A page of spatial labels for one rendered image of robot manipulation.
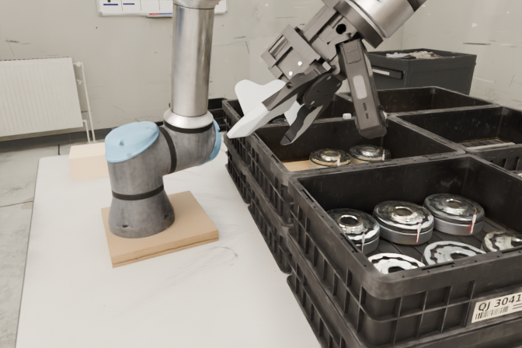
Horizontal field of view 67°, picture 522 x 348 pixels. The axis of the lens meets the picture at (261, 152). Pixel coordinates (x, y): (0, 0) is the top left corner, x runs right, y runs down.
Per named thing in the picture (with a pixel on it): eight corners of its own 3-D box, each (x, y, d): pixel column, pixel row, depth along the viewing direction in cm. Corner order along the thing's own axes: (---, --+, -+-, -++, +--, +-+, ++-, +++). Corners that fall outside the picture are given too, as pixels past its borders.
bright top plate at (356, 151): (364, 162, 94) (364, 160, 94) (342, 148, 103) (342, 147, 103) (398, 157, 97) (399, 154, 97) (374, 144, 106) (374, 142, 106)
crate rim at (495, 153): (468, 163, 81) (470, 152, 80) (385, 123, 107) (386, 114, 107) (608, 144, 91) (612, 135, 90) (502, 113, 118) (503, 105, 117)
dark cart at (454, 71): (390, 196, 262) (408, 60, 230) (349, 172, 300) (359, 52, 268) (453, 180, 287) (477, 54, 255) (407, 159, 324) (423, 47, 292)
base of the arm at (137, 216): (116, 245, 84) (109, 204, 81) (103, 215, 96) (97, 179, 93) (183, 226, 91) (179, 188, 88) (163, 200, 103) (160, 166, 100)
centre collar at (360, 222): (341, 232, 65) (341, 229, 64) (329, 217, 69) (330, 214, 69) (368, 228, 66) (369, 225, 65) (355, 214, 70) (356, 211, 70)
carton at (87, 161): (72, 181, 121) (68, 158, 118) (74, 167, 131) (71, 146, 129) (127, 174, 126) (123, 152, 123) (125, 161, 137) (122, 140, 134)
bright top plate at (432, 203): (445, 224, 68) (446, 222, 67) (413, 198, 77) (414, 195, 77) (496, 219, 69) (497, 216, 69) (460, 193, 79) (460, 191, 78)
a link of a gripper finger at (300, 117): (277, 116, 62) (297, 74, 55) (301, 143, 60) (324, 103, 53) (262, 122, 61) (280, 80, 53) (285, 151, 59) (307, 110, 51)
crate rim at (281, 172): (284, 187, 70) (284, 175, 69) (244, 136, 97) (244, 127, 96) (468, 163, 81) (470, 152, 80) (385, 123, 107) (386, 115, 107)
